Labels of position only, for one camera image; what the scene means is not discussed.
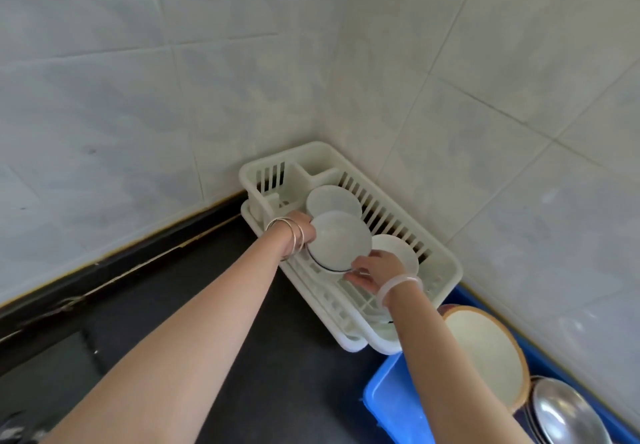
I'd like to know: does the person's left hand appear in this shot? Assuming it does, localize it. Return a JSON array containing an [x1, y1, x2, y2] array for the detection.
[[284, 210, 317, 259]]

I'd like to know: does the white plate with wooden rim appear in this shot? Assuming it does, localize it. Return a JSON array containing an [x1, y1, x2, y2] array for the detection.
[[437, 304, 531, 414]]

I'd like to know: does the stainless steel plate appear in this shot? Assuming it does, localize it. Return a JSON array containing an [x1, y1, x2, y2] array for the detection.
[[530, 377, 614, 444]]

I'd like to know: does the white bowl with dark rim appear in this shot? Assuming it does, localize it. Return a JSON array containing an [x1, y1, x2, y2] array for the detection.
[[305, 210, 374, 276]]

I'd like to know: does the white plastic drip tray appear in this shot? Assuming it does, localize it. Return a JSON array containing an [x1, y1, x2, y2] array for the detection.
[[240, 200, 372, 354]]

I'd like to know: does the blue plastic tub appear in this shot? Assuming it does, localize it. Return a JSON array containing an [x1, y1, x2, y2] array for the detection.
[[362, 284, 640, 444]]

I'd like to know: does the pale translucent bangle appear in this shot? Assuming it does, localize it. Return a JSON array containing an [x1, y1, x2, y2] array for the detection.
[[375, 275, 425, 309]]

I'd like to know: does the stainless steel bowl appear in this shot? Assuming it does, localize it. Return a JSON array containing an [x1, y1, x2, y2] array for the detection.
[[515, 376, 543, 444]]

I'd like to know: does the person's right forearm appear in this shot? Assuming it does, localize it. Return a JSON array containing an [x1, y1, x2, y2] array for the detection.
[[382, 281, 535, 444]]

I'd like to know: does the thin silver bangle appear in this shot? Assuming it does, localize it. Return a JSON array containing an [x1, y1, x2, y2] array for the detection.
[[281, 219, 306, 262], [264, 217, 296, 257], [274, 218, 302, 261]]

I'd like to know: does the person's left forearm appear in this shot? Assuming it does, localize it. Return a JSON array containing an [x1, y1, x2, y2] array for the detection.
[[42, 223, 300, 444]]

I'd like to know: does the person's right hand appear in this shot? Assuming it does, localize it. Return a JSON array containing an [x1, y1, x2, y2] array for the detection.
[[344, 250, 408, 296]]

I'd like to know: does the white plastic dish rack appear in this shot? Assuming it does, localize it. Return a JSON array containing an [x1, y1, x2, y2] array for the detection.
[[238, 141, 464, 356]]

